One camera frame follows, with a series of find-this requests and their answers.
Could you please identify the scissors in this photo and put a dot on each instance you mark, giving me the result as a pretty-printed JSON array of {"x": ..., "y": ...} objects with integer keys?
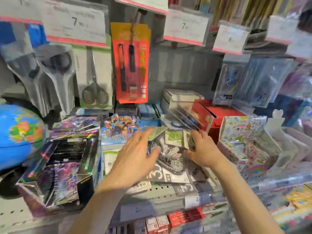
[{"x": 95, "y": 92}]

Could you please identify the red cardboard box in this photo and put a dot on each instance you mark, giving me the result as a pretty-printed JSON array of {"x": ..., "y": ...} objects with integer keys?
[{"x": 219, "y": 112}]

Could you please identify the row of blue stationery packs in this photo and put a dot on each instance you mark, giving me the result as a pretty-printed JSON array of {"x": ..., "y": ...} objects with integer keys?
[{"x": 263, "y": 80}]

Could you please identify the pile of correction tape packages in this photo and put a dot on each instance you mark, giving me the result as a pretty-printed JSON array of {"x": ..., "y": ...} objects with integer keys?
[{"x": 170, "y": 165}]

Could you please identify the stack of blue striped packets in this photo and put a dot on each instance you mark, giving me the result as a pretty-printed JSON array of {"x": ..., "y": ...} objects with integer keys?
[{"x": 150, "y": 110}]

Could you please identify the grey perforated metal shelf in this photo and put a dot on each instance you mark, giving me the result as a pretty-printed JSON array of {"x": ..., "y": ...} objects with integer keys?
[{"x": 156, "y": 194}]

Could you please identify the row of red packets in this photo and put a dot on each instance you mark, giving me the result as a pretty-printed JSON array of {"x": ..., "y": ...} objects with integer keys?
[{"x": 185, "y": 215}]

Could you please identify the blue globe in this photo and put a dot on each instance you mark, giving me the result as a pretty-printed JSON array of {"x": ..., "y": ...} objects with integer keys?
[{"x": 19, "y": 138}]

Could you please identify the white price tag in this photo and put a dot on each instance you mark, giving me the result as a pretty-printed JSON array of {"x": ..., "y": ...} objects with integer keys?
[
  {"x": 19, "y": 9},
  {"x": 280, "y": 29},
  {"x": 185, "y": 26},
  {"x": 301, "y": 45},
  {"x": 146, "y": 3},
  {"x": 75, "y": 21},
  {"x": 230, "y": 38}
]

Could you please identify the blue cartoon card box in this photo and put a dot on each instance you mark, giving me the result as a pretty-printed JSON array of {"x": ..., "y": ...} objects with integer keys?
[{"x": 117, "y": 130}]

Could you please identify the person's right hand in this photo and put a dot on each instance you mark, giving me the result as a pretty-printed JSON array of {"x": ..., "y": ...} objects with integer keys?
[{"x": 207, "y": 153}]

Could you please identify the person's left hand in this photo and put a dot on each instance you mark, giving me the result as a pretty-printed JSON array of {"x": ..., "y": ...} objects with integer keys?
[{"x": 129, "y": 163}]

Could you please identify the row of colourful sticker packets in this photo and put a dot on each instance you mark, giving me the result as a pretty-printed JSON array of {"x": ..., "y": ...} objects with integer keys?
[{"x": 292, "y": 204}]

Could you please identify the person's right forearm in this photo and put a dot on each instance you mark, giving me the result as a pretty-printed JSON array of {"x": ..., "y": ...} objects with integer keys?
[{"x": 243, "y": 204}]

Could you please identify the clear packs of grey scissors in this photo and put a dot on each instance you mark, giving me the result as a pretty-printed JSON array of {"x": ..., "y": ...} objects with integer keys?
[{"x": 58, "y": 77}]

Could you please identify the orange pen set packages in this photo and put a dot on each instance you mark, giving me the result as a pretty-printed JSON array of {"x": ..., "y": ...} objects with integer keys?
[{"x": 117, "y": 58}]

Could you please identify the clear blister compass package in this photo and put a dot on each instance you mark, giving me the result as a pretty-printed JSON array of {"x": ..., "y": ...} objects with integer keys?
[{"x": 228, "y": 82}]

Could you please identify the black holographic card box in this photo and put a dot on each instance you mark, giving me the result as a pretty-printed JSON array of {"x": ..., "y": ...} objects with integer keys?
[{"x": 61, "y": 173}]

